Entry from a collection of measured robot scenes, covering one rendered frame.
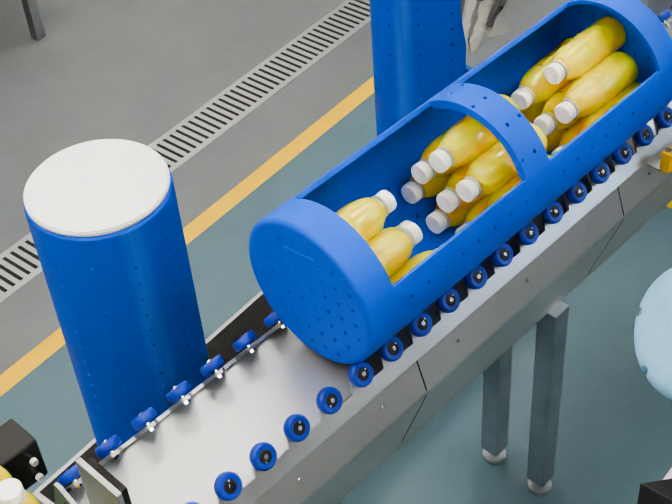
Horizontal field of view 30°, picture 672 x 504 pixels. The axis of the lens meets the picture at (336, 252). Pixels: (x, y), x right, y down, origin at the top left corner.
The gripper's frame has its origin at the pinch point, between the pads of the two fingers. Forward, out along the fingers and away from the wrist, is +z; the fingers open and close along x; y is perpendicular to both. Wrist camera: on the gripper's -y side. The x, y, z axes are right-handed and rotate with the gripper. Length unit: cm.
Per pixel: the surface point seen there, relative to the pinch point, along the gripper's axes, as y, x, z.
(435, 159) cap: 8.6, 10.5, 22.8
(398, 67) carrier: 58, 87, 25
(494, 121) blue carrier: 14.1, 4.5, 13.6
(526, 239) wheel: 29.7, 4.2, 35.4
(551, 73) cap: 37.0, 16.7, 7.2
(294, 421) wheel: -22, -6, 62
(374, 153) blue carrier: 4.3, 21.8, 25.8
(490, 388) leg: 68, 37, 87
